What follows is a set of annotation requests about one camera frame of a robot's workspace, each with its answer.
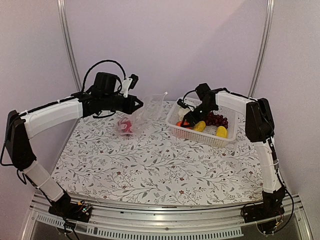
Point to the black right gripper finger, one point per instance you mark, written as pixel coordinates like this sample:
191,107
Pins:
192,121
184,119

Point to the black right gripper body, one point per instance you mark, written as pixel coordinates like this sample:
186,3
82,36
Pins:
205,110

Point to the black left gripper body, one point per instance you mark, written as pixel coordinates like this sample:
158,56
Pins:
124,108

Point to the clear zip top bag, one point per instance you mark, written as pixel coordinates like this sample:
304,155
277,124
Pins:
145,116

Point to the red toy pepper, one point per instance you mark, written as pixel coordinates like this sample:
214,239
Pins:
124,126

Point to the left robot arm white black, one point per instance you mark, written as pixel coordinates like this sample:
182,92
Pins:
108,93

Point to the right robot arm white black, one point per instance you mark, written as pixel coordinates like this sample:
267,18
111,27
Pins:
259,129

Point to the white cauliflower toy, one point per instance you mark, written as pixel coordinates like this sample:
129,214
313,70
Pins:
182,112

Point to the yellow banana toy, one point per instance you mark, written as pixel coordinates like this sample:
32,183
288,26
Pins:
200,126

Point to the orange toy fruit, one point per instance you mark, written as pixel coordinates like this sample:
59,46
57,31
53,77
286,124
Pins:
179,123

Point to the dark red grapes toy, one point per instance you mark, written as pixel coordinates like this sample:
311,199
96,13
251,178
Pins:
216,120

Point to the yellow lemon toy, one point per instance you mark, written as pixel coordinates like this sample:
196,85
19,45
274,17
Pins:
221,132

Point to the floral table cloth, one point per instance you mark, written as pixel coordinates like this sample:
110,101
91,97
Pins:
156,167

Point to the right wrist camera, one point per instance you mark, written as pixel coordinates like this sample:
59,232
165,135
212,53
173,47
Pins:
182,104

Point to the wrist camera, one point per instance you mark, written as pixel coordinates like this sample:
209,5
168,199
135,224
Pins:
182,104
129,84

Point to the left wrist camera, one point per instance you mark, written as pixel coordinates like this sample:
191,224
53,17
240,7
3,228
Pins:
129,84

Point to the front aluminium rail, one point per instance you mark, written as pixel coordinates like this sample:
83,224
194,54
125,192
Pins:
117,220

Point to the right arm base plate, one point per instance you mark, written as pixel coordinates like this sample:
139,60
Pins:
261,211

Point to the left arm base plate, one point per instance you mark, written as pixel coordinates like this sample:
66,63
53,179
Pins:
80,211

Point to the left aluminium frame post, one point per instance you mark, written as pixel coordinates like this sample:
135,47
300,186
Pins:
61,6

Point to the aluminium frame post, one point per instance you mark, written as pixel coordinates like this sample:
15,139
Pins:
263,47
61,6

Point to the right aluminium frame post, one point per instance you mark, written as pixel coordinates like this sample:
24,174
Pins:
263,47

